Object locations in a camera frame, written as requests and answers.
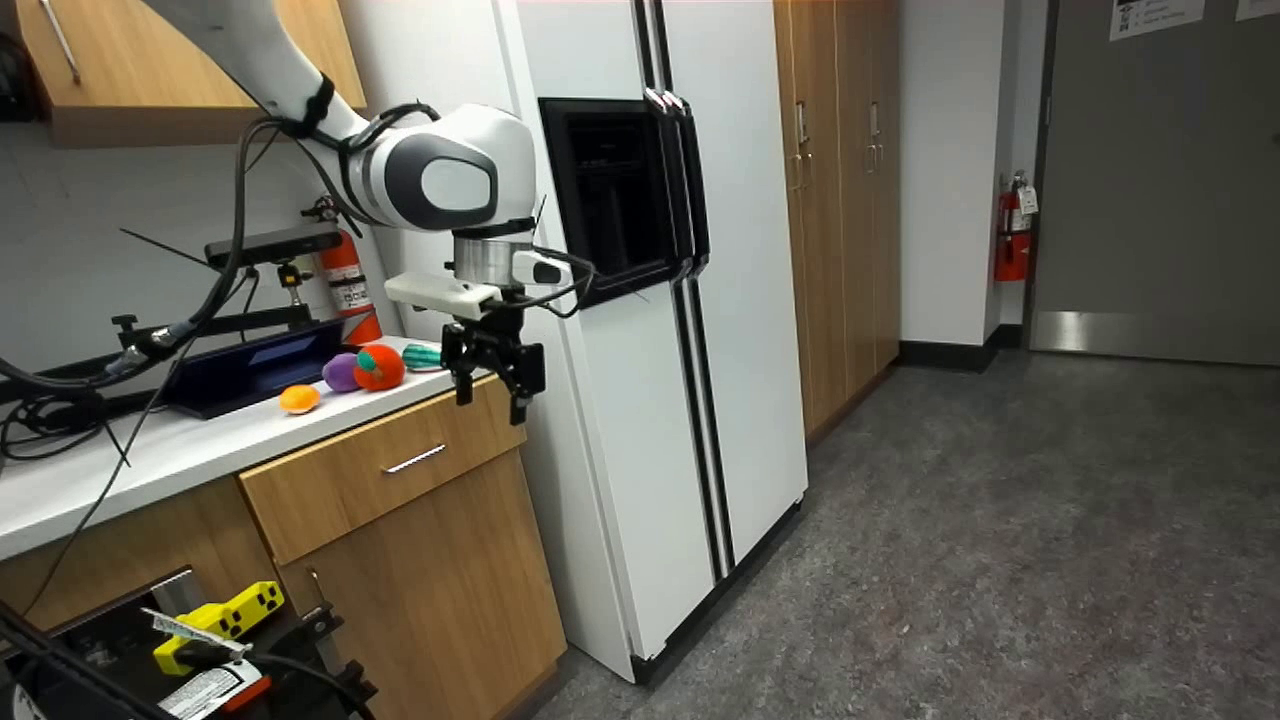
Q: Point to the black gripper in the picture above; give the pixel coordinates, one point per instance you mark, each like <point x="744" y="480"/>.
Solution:
<point x="495" y="334"/>

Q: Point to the wooden drawer white inside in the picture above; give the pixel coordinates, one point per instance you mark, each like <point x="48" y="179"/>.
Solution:
<point x="332" y="486"/>

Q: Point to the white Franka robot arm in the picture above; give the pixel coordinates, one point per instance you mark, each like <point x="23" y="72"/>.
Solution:
<point x="455" y="175"/>

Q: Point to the wooden cabinet door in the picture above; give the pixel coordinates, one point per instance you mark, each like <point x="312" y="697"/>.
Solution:
<point x="441" y="602"/>

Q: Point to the tall wooden cabinet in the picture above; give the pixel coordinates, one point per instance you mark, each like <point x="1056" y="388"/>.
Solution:
<point x="841" y="266"/>

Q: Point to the teal plush toy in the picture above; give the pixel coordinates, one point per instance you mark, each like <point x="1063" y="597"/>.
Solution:
<point x="423" y="357"/>

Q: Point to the orange red plush toy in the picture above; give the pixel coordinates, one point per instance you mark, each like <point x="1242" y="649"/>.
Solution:
<point x="380" y="370"/>

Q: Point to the purple plush toy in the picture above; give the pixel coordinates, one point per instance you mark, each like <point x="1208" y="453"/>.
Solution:
<point x="339" y="372"/>

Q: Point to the red white fire extinguisher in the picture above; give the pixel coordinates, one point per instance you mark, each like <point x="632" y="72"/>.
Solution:
<point x="351" y="301"/>

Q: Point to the yellow plush toy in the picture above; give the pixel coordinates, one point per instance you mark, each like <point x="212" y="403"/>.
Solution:
<point x="302" y="396"/>

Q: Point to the black fridge dispenser panel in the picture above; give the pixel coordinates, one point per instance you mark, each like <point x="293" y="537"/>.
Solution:
<point x="621" y="200"/>

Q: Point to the dark blue case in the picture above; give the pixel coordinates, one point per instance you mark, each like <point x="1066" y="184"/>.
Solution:
<point x="252" y="366"/>

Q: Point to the white refrigerator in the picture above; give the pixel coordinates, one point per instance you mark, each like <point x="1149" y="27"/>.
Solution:
<point x="744" y="334"/>

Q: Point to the yellow power plug block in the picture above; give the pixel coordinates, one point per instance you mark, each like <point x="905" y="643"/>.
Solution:
<point x="222" y="620"/>

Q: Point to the white printed packet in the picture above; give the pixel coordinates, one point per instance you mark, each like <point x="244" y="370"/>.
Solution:
<point x="206" y="689"/>

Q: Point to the black robot table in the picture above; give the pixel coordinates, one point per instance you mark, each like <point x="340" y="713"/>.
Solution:
<point x="64" y="683"/>

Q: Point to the grey metal door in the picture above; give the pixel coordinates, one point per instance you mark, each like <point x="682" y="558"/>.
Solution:
<point x="1163" y="200"/>

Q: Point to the white paper notice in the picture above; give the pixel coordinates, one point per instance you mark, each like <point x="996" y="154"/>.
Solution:
<point x="1154" y="18"/>

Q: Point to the black stereo camera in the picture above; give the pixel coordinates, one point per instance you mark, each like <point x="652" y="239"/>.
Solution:
<point x="266" y="246"/>

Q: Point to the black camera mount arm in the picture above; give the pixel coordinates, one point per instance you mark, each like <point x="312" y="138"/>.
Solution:
<point x="224" y="324"/>

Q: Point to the wooden wall cabinet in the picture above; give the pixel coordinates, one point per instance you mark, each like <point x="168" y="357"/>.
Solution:
<point x="120" y="80"/>

